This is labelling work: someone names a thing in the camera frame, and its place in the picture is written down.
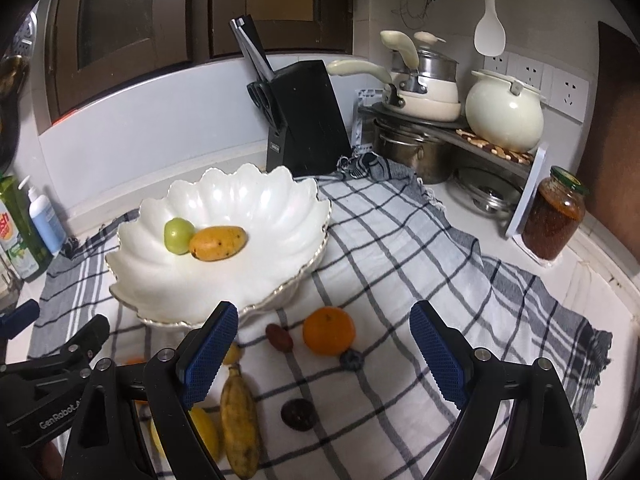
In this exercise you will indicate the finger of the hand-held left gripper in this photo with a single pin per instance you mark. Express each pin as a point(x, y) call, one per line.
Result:
point(20, 316)
point(75, 345)

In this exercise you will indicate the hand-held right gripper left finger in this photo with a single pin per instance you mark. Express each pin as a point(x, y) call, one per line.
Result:
point(210, 360)

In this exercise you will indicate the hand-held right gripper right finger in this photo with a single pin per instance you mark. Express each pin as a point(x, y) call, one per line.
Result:
point(440, 355)

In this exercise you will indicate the small yellow fruit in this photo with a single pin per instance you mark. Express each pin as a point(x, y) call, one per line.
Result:
point(233, 355)

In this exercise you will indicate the spotted yellow banana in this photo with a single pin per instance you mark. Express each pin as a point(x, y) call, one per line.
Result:
point(240, 420)

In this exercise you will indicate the yellow lemon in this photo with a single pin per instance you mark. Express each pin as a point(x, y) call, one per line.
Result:
point(205, 432)

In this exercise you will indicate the orange tangerine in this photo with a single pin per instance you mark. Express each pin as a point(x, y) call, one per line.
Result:
point(329, 331)

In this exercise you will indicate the white scalloped bowl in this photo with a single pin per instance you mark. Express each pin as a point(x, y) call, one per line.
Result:
point(260, 200)

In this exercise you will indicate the steel faucet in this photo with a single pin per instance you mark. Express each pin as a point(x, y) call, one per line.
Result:
point(7, 285)

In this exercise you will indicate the red jujube date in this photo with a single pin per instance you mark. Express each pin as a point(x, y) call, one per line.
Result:
point(278, 337)

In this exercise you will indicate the green dish soap bottle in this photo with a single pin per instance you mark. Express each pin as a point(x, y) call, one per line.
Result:
point(20, 240)

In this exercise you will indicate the dark blueberry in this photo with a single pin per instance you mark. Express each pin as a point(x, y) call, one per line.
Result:
point(351, 361)

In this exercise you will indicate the white blue pump bottle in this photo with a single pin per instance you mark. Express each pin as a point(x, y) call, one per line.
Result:
point(47, 225)

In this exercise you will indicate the dark brown passion fruit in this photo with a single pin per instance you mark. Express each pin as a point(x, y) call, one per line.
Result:
point(297, 414)

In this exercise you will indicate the grey checkered cloth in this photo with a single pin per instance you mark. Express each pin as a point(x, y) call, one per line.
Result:
point(400, 240)

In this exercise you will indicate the green round fruit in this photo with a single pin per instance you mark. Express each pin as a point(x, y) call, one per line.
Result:
point(176, 234)

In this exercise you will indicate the steel pot lid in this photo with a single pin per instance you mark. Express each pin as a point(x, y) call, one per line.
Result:
point(487, 195)

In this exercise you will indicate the glass jar of chili sauce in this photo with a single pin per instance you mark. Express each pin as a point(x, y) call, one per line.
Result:
point(552, 220)

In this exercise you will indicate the metal pot shelf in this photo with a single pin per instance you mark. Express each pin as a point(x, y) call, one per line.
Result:
point(525, 200)

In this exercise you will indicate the steel stockpot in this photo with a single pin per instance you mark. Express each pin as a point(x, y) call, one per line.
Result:
point(410, 155)

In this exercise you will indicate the wooden trivet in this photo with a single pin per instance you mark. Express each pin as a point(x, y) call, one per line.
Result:
point(492, 150)

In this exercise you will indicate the white casserole pot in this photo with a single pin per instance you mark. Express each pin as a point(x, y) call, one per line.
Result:
point(500, 115)

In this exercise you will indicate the cream saucepan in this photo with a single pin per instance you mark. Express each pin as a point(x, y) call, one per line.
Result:
point(430, 105)

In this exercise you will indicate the black knife block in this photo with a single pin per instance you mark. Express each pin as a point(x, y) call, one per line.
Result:
point(310, 120)

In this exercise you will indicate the black kitchen scissors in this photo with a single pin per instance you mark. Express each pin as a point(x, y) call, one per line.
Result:
point(262, 102)

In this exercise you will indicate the hanging metal strainers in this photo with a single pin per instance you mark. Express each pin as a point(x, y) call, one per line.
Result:
point(25, 35)

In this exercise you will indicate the brown wooden board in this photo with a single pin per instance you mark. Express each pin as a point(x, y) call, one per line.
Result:
point(615, 135)

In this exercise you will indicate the brown cabinet door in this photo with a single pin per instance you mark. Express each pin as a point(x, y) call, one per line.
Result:
point(280, 35)
point(65, 35)

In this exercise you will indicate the steel steamer pot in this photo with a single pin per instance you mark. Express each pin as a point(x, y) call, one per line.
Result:
point(430, 62)

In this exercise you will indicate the white rice paddle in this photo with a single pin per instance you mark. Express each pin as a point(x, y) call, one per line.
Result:
point(490, 35)

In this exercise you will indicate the white plastic frame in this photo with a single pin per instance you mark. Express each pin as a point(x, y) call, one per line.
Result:
point(362, 125)

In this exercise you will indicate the white wall outlet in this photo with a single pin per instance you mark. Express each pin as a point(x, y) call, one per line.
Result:
point(567, 92)
point(527, 71)
point(497, 64)

